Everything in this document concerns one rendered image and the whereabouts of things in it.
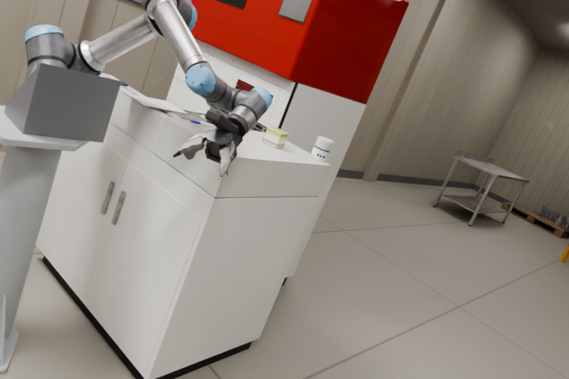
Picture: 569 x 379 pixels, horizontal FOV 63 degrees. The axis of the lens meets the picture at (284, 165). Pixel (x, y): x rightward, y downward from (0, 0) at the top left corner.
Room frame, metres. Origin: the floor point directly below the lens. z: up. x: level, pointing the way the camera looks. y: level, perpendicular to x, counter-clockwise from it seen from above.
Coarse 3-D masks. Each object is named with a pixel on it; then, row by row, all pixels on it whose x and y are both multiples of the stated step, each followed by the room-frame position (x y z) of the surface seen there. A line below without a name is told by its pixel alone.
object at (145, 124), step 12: (120, 96) 1.81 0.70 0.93; (120, 108) 1.79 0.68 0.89; (132, 108) 1.75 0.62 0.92; (144, 108) 1.71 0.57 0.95; (120, 120) 1.78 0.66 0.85; (132, 120) 1.74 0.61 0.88; (144, 120) 1.70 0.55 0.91; (156, 120) 1.66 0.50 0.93; (132, 132) 1.73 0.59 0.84; (144, 132) 1.69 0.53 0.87; (156, 132) 1.65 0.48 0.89; (144, 144) 1.68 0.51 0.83; (156, 144) 1.64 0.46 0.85
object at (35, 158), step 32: (0, 128) 1.31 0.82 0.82; (32, 160) 1.39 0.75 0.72; (0, 192) 1.39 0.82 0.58; (32, 192) 1.41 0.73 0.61; (0, 224) 1.38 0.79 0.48; (32, 224) 1.43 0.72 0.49; (0, 256) 1.39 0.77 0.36; (0, 288) 1.40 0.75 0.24; (0, 320) 1.39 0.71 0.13; (0, 352) 1.35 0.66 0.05
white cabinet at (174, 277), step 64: (64, 192) 1.91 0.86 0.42; (128, 192) 1.67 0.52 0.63; (192, 192) 1.49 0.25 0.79; (64, 256) 1.83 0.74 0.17; (128, 256) 1.61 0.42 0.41; (192, 256) 1.44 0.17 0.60; (256, 256) 1.72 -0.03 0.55; (128, 320) 1.54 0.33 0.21; (192, 320) 1.53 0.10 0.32; (256, 320) 1.87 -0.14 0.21
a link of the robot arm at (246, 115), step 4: (236, 108) 1.33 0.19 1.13; (240, 108) 1.32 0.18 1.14; (244, 108) 1.33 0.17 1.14; (232, 112) 1.32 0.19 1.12; (236, 112) 1.31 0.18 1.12; (240, 112) 1.31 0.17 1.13; (244, 112) 1.32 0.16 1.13; (248, 112) 1.32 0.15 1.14; (240, 116) 1.30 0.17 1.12; (244, 116) 1.31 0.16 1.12; (248, 116) 1.31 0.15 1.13; (252, 116) 1.33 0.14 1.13; (244, 120) 1.30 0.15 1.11; (248, 120) 1.31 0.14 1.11; (252, 120) 1.33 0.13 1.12; (248, 124) 1.31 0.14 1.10; (252, 124) 1.33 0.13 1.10; (248, 128) 1.31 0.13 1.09
